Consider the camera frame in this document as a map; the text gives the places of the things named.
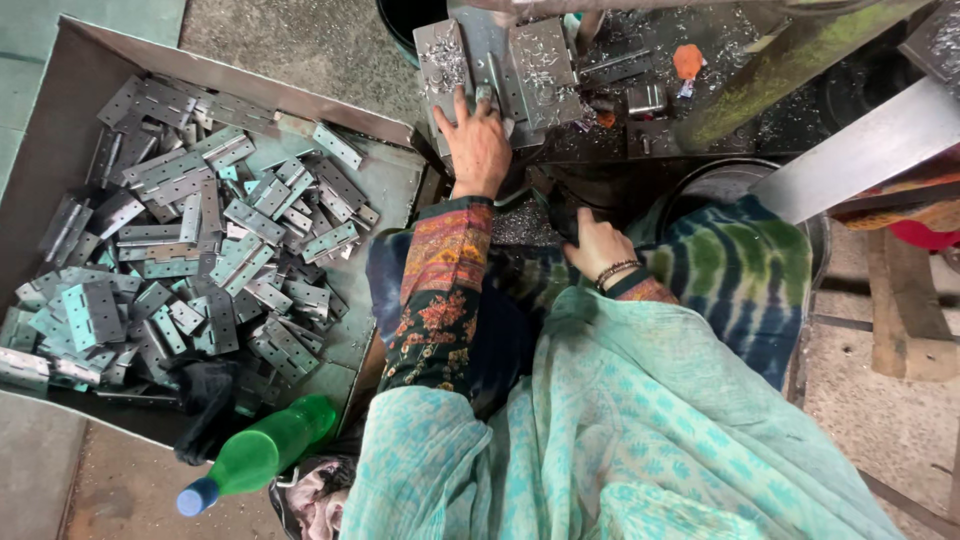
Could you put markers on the orange plastic scrap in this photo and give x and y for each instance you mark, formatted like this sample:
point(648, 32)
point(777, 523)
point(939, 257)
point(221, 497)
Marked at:
point(688, 61)

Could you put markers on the flat steel chute plate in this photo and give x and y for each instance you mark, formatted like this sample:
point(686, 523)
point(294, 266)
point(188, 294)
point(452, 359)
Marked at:
point(862, 154)

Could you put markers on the person's left fingers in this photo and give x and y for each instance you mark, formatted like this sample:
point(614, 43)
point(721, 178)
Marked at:
point(459, 105)

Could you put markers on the green machine column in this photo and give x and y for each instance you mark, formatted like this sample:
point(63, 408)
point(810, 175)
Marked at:
point(787, 67)

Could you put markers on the pile of steel hinges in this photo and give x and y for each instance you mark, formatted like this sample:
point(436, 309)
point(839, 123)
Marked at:
point(187, 247)

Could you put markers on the person's left hand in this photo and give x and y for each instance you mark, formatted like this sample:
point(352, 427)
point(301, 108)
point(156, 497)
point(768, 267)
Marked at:
point(474, 154)

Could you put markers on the steel drilling jig block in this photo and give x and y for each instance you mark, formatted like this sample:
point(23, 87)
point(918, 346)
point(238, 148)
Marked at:
point(540, 67)

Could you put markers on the person's right hand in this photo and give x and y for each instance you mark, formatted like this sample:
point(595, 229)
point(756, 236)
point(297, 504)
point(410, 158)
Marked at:
point(604, 244)

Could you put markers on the black cloth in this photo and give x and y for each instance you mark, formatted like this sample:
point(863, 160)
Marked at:
point(202, 409)

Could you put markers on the teal patterned scarf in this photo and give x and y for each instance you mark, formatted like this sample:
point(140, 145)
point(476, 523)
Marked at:
point(600, 435)

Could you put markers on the blue green tie-dye garment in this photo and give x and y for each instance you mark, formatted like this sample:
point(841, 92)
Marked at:
point(720, 270)

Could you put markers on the person's right fingers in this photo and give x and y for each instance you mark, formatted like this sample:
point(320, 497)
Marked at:
point(581, 236)

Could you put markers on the green plastic bottle blue cap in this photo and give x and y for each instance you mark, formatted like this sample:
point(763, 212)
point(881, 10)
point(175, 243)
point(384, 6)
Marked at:
point(259, 454)

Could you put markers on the steel hinge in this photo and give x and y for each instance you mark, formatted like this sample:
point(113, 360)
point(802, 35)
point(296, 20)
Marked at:
point(491, 82)

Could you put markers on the heap of metal shavings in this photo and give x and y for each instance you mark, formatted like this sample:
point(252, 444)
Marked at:
point(525, 223)

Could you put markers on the machine work table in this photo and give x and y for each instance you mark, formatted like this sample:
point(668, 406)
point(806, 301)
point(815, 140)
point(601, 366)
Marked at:
point(675, 97)

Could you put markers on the black bucket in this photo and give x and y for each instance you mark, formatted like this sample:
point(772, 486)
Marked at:
point(409, 22)

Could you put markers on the small steel cylinder part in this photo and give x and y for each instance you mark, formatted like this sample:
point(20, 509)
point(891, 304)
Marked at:
point(645, 99)

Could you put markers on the wooden stool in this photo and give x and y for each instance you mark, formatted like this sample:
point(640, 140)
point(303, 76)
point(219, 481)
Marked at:
point(907, 307)

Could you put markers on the pink cloth bundle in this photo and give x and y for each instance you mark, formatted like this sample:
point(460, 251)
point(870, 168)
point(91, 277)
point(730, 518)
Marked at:
point(315, 502)

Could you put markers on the large sheet metal tray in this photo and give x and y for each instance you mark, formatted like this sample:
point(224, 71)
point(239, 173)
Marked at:
point(225, 225)

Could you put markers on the round metal basin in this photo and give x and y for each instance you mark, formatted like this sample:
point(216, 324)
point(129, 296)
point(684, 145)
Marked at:
point(705, 187)

